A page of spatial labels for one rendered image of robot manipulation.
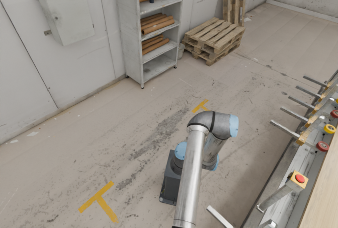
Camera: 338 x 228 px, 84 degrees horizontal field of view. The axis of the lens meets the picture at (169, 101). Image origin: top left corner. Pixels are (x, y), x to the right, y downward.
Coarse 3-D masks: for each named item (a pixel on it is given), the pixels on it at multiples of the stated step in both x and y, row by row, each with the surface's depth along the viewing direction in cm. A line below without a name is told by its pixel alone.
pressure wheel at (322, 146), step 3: (321, 141) 155; (318, 144) 153; (321, 144) 153; (324, 144) 152; (327, 144) 153; (318, 147) 153; (321, 147) 151; (324, 147) 151; (327, 147) 151; (321, 150) 152; (324, 150) 151
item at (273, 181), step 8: (312, 104) 216; (288, 144) 179; (288, 152) 170; (296, 152) 171; (280, 160) 164; (288, 160) 164; (280, 168) 159; (272, 176) 153; (280, 176) 154; (272, 184) 149; (264, 192) 144; (272, 192) 144; (256, 200) 144; (264, 200) 140; (248, 216) 132; (256, 216) 132; (248, 224) 128; (256, 224) 129
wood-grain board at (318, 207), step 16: (336, 128) 166; (336, 144) 154; (336, 160) 144; (320, 176) 134; (336, 176) 135; (320, 192) 126; (336, 192) 127; (320, 208) 119; (336, 208) 120; (304, 224) 112; (320, 224) 113; (336, 224) 113
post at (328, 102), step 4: (328, 100) 159; (332, 100) 157; (324, 104) 162; (328, 104) 160; (320, 108) 166; (324, 108) 164; (316, 112) 170; (320, 112) 168; (312, 116) 175; (316, 116) 172; (304, 128) 185
